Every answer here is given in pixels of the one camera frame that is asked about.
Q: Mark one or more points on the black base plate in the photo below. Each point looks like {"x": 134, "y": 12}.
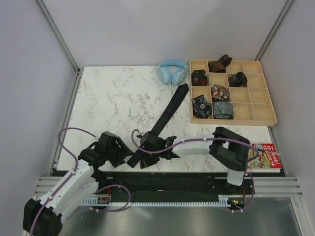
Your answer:
{"x": 169, "y": 186}

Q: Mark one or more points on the dark blue striped tie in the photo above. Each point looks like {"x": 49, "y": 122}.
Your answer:
{"x": 166, "y": 116}

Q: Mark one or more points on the white slotted cable duct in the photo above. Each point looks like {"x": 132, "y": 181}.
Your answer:
{"x": 218, "y": 201}

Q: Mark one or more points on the red children's book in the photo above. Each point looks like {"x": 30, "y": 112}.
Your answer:
{"x": 268, "y": 160}

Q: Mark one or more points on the aluminium rail frame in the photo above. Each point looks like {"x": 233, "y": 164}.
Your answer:
{"x": 263, "y": 186}

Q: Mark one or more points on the grey blue rolled tie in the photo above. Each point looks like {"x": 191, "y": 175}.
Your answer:
{"x": 223, "y": 110}

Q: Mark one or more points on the wooden compartment tray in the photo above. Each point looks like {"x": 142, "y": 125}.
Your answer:
{"x": 252, "y": 104}

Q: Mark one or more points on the light blue headphones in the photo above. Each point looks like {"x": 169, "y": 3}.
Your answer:
{"x": 172, "y": 71}

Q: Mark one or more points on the dark glossy rolled tie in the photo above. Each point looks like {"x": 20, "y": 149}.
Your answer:
{"x": 237, "y": 80}

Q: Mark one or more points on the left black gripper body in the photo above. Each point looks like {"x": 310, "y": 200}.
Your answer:
{"x": 114, "y": 156}

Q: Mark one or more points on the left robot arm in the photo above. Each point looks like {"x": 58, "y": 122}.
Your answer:
{"x": 46, "y": 216}

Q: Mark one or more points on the blue hexagon rolled tie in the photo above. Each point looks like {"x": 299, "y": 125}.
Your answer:
{"x": 201, "y": 107}

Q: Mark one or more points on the brown rolled tie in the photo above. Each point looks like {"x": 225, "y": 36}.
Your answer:
{"x": 220, "y": 65}

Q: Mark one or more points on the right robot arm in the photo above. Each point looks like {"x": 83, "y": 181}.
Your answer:
{"x": 226, "y": 146}

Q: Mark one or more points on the black orange-dotted rolled tie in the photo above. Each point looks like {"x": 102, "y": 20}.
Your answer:
{"x": 199, "y": 78}

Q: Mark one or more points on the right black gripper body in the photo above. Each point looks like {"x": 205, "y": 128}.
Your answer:
{"x": 157, "y": 154}

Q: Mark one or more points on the colourful patchwork rolled tie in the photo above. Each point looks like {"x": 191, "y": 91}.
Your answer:
{"x": 219, "y": 93}

